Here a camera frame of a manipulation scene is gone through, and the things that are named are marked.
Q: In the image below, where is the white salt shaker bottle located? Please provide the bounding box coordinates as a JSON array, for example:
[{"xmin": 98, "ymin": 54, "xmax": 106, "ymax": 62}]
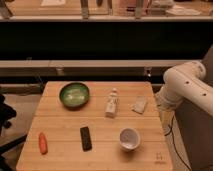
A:
[{"xmin": 105, "ymin": 88, "xmax": 118, "ymax": 118}]

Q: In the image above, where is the black cable on floor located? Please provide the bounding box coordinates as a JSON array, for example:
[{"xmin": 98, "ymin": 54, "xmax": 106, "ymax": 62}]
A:
[{"xmin": 163, "ymin": 113, "xmax": 193, "ymax": 171}]

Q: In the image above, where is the green ceramic bowl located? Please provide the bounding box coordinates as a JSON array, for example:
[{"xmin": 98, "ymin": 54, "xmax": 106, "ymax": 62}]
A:
[{"xmin": 59, "ymin": 82, "xmax": 90, "ymax": 109}]

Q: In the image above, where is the black office chair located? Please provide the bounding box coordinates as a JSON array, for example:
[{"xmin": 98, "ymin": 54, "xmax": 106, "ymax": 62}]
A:
[{"xmin": 0, "ymin": 94, "xmax": 27, "ymax": 171}]

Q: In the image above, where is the black rectangular remote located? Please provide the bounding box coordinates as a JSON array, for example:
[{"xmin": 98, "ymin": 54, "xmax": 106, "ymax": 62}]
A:
[{"xmin": 80, "ymin": 127, "xmax": 92, "ymax": 151}]

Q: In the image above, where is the white ceramic cup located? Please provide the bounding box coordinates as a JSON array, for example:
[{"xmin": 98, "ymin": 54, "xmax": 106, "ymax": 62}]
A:
[{"xmin": 119, "ymin": 128, "xmax": 141, "ymax": 152}]

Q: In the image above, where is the crumpled white napkin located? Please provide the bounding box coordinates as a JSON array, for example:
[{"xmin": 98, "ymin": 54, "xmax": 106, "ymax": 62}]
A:
[{"xmin": 132, "ymin": 96, "xmax": 147, "ymax": 114}]

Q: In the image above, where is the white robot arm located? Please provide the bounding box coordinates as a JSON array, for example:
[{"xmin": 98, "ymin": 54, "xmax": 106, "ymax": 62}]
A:
[{"xmin": 155, "ymin": 61, "xmax": 213, "ymax": 116}]

